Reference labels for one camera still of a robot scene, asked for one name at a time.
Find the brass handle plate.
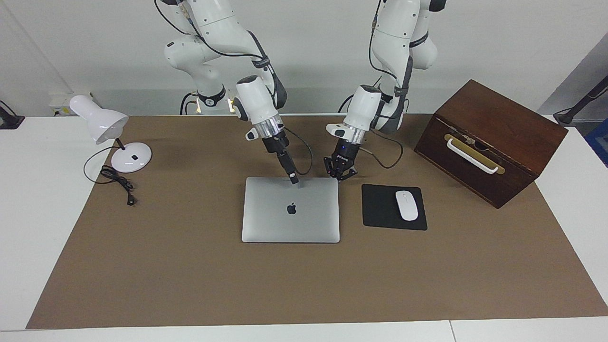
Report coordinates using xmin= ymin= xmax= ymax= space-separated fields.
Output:
xmin=444 ymin=133 xmax=505 ymax=175

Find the white box handle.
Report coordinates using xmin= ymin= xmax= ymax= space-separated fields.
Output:
xmin=446 ymin=138 xmax=499 ymax=174

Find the white desk lamp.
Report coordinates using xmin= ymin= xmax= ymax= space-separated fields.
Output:
xmin=69 ymin=94 xmax=153 ymax=174

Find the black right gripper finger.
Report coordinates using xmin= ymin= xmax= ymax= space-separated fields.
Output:
xmin=277 ymin=151 xmax=300 ymax=185

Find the black stand with pole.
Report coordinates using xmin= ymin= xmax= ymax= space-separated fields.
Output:
xmin=553 ymin=76 xmax=608 ymax=126

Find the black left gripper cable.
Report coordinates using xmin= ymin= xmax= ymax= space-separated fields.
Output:
xmin=360 ymin=0 xmax=413 ymax=170

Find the white computer mouse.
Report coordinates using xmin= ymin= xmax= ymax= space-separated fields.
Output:
xmin=395 ymin=190 xmax=419 ymax=222

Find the black left arm base cable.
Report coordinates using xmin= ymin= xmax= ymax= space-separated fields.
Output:
xmin=338 ymin=93 xmax=361 ymax=114

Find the black right arm base cable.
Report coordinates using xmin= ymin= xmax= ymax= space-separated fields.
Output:
xmin=180 ymin=91 xmax=200 ymax=115

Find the brown table mat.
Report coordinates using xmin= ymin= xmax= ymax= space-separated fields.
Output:
xmin=26 ymin=114 xmax=608 ymax=330

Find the silver grey laptop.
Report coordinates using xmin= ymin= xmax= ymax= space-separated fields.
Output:
xmin=241 ymin=177 xmax=341 ymax=244

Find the black lamp power cable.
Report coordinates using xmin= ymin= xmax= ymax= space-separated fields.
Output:
xmin=84 ymin=145 xmax=137 ymax=207

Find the blue crate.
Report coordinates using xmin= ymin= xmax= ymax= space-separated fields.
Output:
xmin=585 ymin=118 xmax=608 ymax=168

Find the dark brown wooden box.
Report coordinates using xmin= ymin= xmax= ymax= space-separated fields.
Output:
xmin=413 ymin=79 xmax=569 ymax=209

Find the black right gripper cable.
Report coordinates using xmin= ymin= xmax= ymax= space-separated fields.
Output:
xmin=154 ymin=0 xmax=314 ymax=175

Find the black arm base cable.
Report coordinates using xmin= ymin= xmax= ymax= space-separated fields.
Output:
xmin=180 ymin=91 xmax=200 ymax=115
xmin=338 ymin=93 xmax=361 ymax=114

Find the black mouse pad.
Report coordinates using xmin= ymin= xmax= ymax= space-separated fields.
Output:
xmin=361 ymin=184 xmax=428 ymax=231

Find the small black stand foot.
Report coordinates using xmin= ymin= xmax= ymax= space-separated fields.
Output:
xmin=0 ymin=101 xmax=25 ymax=130

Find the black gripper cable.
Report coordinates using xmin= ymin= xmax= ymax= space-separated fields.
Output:
xmin=154 ymin=0 xmax=314 ymax=175
xmin=360 ymin=0 xmax=413 ymax=170

